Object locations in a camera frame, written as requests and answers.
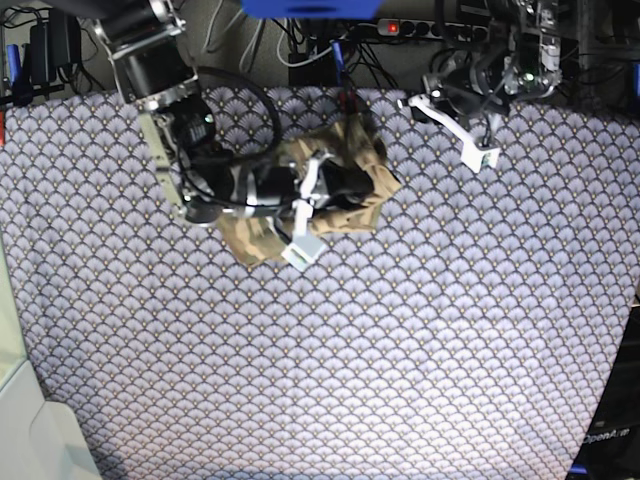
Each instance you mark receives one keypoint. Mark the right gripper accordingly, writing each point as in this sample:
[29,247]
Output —
[281,202]

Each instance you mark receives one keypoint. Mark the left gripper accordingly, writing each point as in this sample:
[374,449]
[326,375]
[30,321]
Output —
[471,117]

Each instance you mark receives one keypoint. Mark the camouflage T-shirt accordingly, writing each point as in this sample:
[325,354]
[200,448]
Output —
[357,144]

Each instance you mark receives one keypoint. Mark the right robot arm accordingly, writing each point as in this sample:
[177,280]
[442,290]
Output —
[141,42]

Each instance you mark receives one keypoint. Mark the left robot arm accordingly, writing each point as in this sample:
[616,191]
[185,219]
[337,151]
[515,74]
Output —
[518,59]

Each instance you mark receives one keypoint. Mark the red black clamp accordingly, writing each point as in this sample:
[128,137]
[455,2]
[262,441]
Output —
[349,102]

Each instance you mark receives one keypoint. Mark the black power adapter box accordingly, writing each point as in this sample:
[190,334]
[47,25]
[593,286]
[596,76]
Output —
[320,73]

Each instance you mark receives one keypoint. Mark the white power strip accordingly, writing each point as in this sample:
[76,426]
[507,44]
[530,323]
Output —
[408,29]

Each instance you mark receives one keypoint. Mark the fan-patterned blue tablecloth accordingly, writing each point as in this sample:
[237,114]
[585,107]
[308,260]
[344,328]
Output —
[469,336]

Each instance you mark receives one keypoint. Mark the black OpenArm box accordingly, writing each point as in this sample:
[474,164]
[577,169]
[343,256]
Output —
[610,449]

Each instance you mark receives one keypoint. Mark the white plastic bin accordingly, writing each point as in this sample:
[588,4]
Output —
[40,439]

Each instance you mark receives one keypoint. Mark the blue plastic mount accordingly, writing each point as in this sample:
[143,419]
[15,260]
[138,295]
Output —
[311,9]

